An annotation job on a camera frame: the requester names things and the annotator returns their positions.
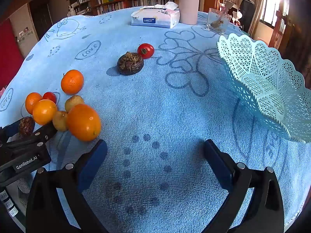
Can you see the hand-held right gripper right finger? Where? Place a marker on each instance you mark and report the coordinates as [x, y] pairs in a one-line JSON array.
[[218, 167]]

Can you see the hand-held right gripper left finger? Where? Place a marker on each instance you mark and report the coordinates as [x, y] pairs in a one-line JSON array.
[[93, 165]]

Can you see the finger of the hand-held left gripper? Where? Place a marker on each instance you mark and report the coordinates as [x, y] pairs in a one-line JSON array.
[[41, 133], [11, 132]]

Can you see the dark brown water chestnut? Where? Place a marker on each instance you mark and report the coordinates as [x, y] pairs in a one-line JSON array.
[[130, 63], [26, 127]]

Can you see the orange tangerine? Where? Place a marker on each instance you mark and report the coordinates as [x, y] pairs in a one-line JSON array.
[[72, 81], [83, 122], [45, 111], [31, 102]]

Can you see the light teal lattice plastic basket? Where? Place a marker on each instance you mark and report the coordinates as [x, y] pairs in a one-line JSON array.
[[264, 82]]

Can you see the small yellow fruit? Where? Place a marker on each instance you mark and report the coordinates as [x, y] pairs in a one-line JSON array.
[[74, 102], [60, 120]]

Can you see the small red cherry tomato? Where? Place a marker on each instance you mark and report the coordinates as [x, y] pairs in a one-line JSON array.
[[50, 97]]

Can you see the clear drinking glass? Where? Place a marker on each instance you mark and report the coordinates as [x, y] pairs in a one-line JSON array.
[[218, 21]]

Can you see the wooden chair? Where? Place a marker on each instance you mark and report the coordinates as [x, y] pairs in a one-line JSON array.
[[283, 31]]

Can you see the white blue tissue pack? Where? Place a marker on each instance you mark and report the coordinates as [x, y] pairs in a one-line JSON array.
[[155, 17]]

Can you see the pink thermos bottle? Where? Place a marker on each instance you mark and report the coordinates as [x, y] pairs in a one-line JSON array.
[[189, 2]]

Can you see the window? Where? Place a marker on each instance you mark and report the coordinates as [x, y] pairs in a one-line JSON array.
[[274, 0]]

